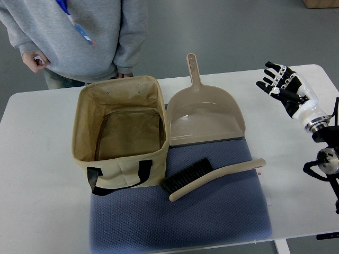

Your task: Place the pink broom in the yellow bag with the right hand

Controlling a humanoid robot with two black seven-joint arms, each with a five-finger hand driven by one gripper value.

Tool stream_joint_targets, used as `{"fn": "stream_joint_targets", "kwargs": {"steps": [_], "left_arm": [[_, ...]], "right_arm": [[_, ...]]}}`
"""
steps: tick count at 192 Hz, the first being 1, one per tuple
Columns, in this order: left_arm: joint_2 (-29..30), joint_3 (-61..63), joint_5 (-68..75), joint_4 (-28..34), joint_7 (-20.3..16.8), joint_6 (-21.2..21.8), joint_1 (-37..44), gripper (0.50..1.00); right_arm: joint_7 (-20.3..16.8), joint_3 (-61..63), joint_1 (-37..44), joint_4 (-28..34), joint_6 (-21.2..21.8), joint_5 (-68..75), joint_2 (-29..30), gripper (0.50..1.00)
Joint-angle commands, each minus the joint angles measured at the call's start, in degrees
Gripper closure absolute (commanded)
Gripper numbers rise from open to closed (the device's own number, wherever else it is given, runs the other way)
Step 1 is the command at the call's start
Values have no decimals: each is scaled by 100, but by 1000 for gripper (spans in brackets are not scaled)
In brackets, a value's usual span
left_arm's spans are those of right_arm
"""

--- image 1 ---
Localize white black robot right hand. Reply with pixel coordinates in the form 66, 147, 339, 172
256, 61, 331, 133

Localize person's bare hand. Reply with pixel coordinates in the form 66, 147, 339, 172
22, 51, 50, 73

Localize beige hand broom black bristles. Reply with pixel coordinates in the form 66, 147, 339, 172
160, 158, 266, 202

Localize black silver robot right arm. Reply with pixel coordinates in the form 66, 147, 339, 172
303, 98, 338, 196

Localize person in grey hoodie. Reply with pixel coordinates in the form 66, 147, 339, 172
1, 1, 148, 89

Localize cardboard box corner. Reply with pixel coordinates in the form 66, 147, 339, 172
303, 0, 339, 9

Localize beige plastic dustpan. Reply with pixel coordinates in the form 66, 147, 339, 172
166, 53, 245, 146

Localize black table control panel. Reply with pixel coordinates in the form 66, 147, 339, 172
316, 232, 339, 240

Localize white table leg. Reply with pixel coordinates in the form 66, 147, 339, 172
274, 239, 291, 254

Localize blue lanyard badge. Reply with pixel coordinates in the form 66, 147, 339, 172
56, 0, 96, 46

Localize yellow fabric bag black handles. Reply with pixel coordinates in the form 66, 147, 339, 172
72, 76, 169, 196

